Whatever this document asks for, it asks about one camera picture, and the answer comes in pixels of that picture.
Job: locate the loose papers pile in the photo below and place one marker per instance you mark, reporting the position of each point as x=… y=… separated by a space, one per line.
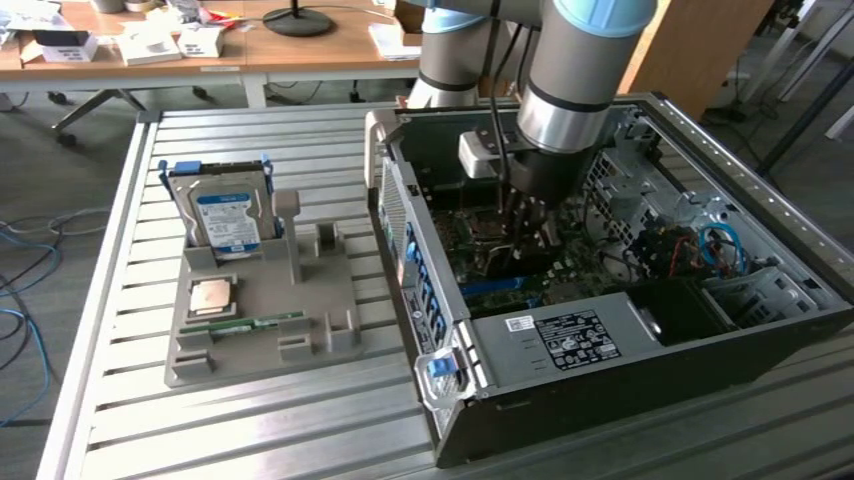
x=33 y=20

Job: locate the tape roll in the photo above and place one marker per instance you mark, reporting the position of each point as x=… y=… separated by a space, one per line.
x=140 y=5

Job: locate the grey power supply unit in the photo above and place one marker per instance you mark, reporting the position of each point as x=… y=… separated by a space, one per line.
x=514 y=350

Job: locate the perforated metal drive cage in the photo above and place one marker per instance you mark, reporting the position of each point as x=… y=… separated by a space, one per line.
x=634 y=200

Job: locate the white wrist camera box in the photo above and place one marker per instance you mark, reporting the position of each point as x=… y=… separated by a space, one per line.
x=480 y=157

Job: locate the green motherboard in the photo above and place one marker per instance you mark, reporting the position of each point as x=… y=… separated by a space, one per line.
x=587 y=270

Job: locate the blue expansion slot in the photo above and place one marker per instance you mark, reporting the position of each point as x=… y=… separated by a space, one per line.
x=490 y=287

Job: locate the loose green RAM stick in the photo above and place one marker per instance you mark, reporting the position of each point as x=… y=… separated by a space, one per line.
x=240 y=324

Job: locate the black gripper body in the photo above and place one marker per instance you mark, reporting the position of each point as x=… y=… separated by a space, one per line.
x=554 y=175

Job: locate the brown cardboard box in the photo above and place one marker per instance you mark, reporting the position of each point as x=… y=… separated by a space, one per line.
x=408 y=17

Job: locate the wooden cabinet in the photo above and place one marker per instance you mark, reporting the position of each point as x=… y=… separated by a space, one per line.
x=707 y=60

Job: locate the small white labelled box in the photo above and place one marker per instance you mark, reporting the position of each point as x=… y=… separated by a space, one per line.
x=200 y=45

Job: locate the CPU socket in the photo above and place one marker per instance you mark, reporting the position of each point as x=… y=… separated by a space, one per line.
x=476 y=225

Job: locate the black open PC case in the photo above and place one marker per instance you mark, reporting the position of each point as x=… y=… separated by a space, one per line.
x=601 y=410

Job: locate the hard disk with blue caddy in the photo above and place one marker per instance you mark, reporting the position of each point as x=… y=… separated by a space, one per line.
x=227 y=220

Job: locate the white paper stack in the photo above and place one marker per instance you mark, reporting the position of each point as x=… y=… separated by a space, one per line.
x=394 y=42

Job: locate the white box with black lid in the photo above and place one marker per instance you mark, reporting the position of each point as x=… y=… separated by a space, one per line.
x=67 y=52

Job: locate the black round lamp base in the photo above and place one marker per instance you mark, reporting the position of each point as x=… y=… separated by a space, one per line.
x=296 y=25

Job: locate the silver disk bay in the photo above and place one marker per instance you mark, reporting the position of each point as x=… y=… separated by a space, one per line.
x=754 y=300

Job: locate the silver CPU chip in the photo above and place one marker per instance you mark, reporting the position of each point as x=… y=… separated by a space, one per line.
x=210 y=296

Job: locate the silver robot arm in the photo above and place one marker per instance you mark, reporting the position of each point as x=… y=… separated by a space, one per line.
x=574 y=65

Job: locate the green graphics card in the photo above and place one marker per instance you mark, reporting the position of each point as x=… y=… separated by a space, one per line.
x=514 y=265

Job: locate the blue case latch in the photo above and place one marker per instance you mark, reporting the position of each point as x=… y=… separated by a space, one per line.
x=440 y=367

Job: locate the grey cup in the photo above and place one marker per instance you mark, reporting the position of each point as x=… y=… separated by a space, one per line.
x=108 y=5

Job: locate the wooden desk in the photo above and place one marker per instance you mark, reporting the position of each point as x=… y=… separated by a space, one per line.
x=107 y=67

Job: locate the flat white box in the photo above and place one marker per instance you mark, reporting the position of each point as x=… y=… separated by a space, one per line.
x=150 y=47

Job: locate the grey parts rack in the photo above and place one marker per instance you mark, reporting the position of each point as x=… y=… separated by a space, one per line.
x=267 y=300

